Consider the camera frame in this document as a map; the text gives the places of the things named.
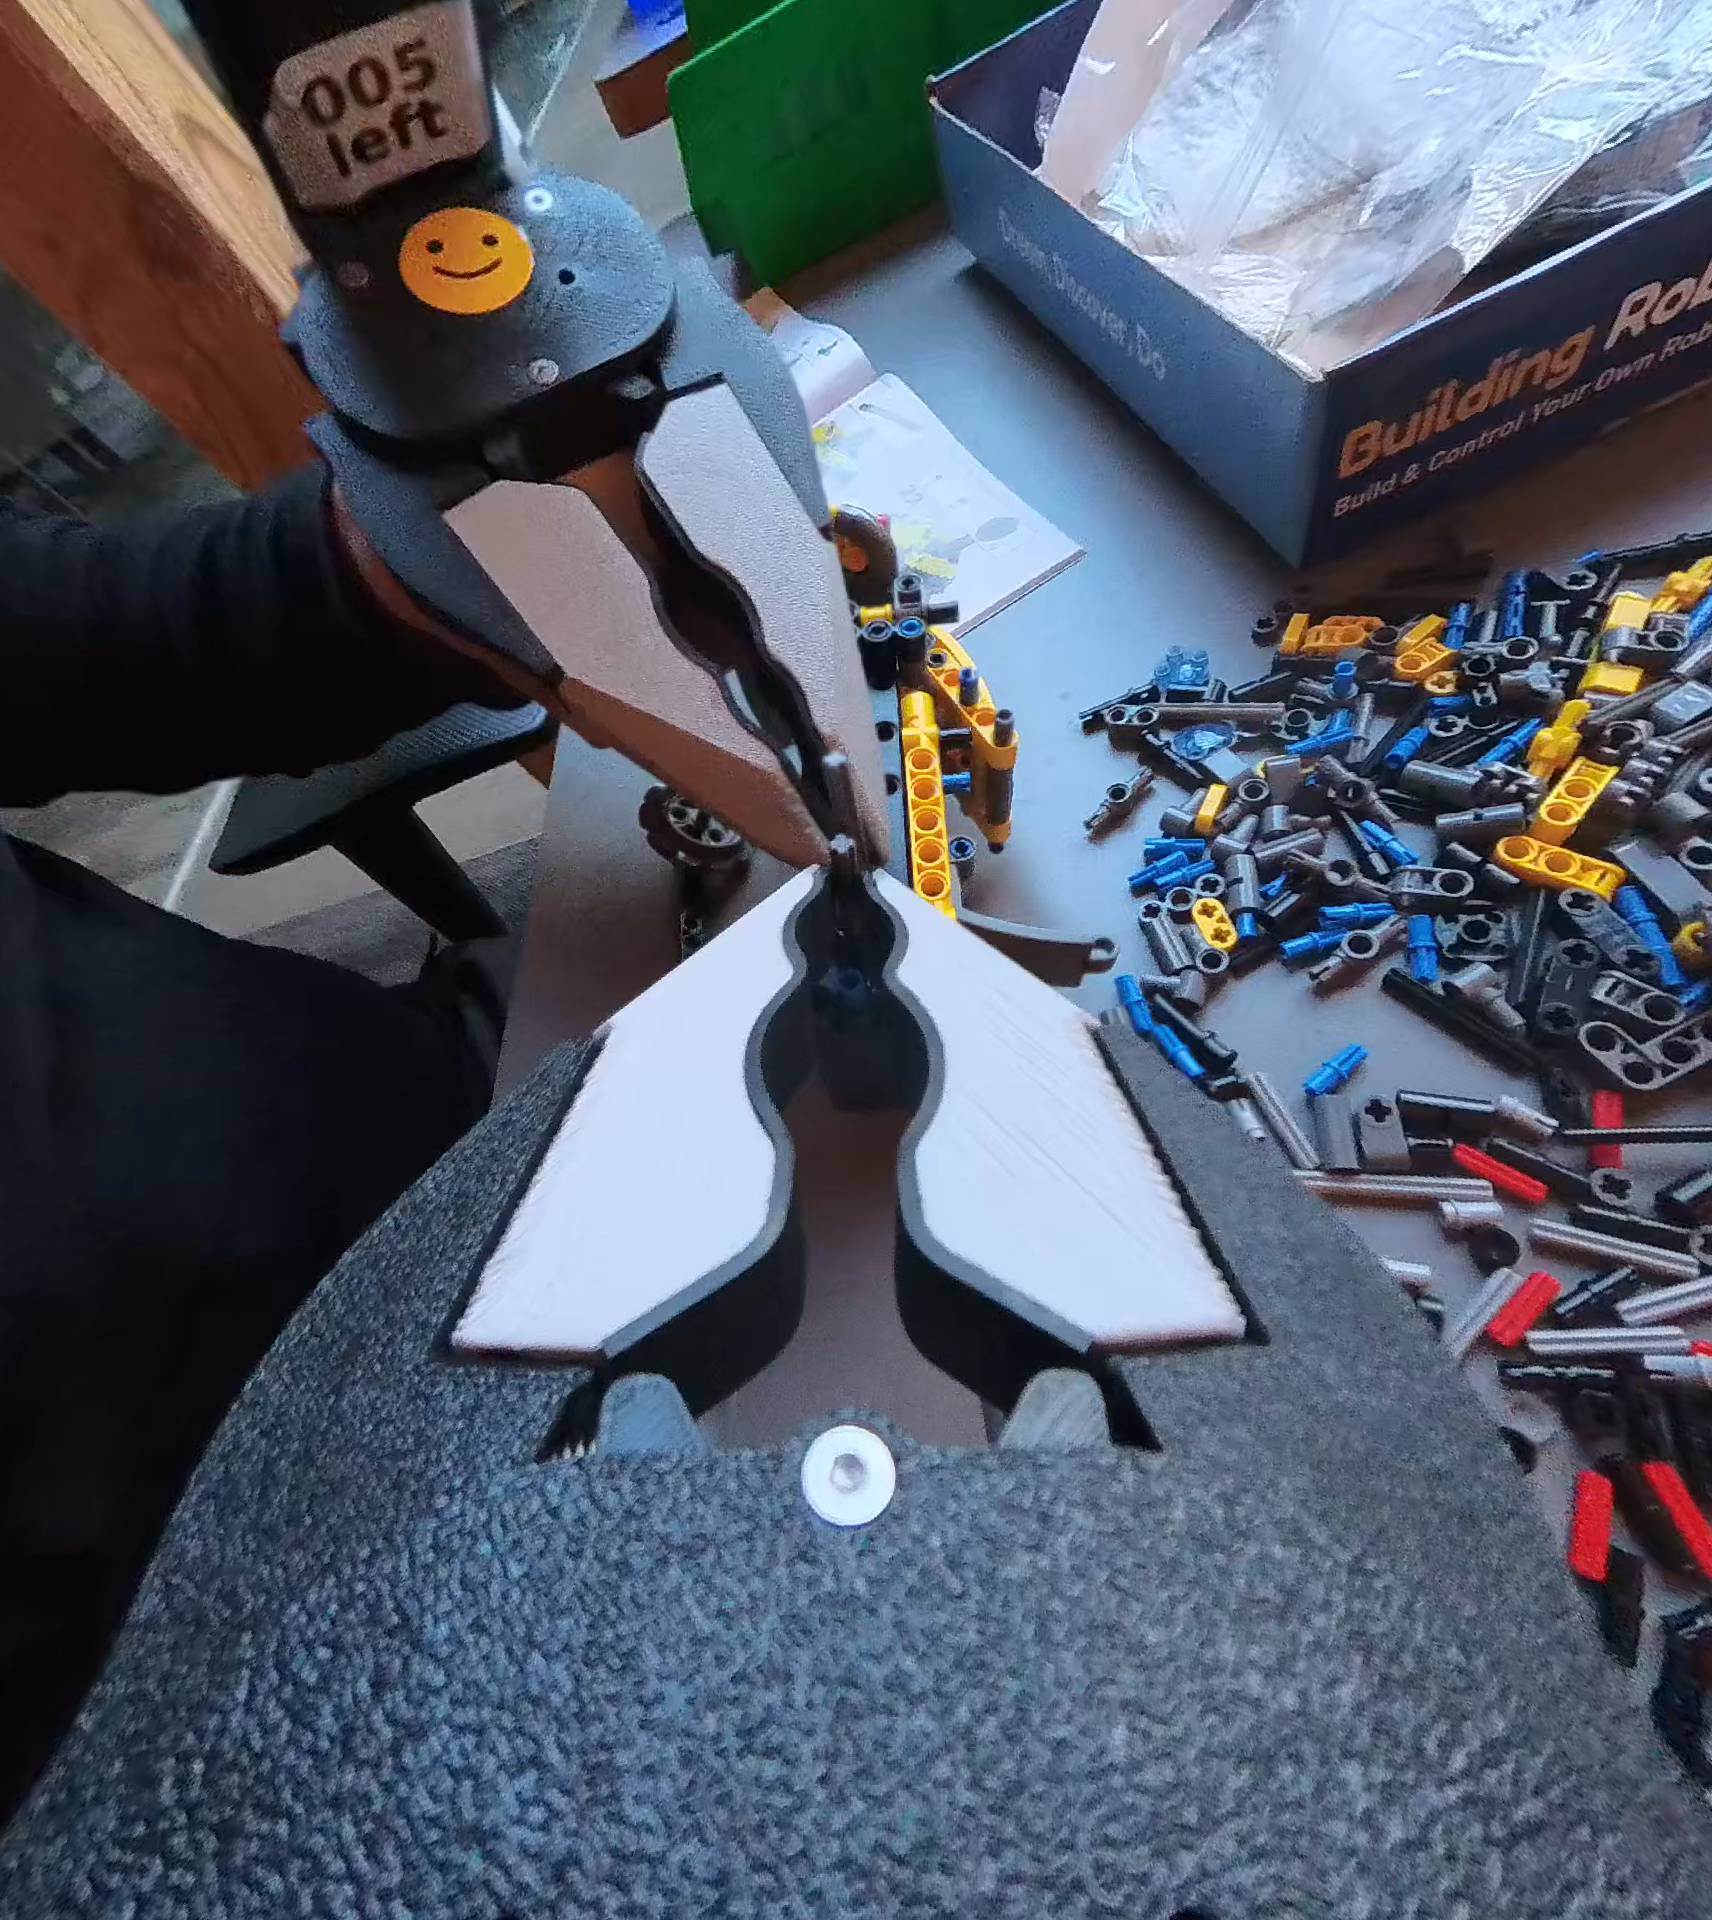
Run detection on green plastic bin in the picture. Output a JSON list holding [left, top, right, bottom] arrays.
[[664, 0, 1084, 290]]

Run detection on black gear wheel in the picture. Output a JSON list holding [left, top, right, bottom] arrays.
[[639, 784, 755, 880]]

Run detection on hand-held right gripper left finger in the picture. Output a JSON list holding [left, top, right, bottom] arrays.
[[450, 866, 816, 1364]]

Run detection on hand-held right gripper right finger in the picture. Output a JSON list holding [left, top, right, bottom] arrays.
[[869, 870, 1255, 1361]]

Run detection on grey desk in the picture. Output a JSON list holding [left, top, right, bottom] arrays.
[[495, 194, 1712, 1920]]

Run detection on yellow toy brick vehicle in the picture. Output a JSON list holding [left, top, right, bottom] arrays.
[[807, 507, 1120, 1116]]

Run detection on dark blue cardboard kit box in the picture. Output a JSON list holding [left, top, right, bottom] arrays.
[[928, 0, 1712, 571]]

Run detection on clear plastic bags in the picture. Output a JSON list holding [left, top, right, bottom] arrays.
[[1031, 0, 1712, 379]]

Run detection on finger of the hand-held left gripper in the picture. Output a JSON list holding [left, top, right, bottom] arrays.
[[633, 373, 891, 864], [439, 446, 835, 873]]

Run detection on pile of small brick parts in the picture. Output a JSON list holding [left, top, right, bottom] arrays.
[[1080, 516, 1712, 1668]]

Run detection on white instruction booklet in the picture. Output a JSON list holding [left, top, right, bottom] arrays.
[[770, 313, 1089, 636]]

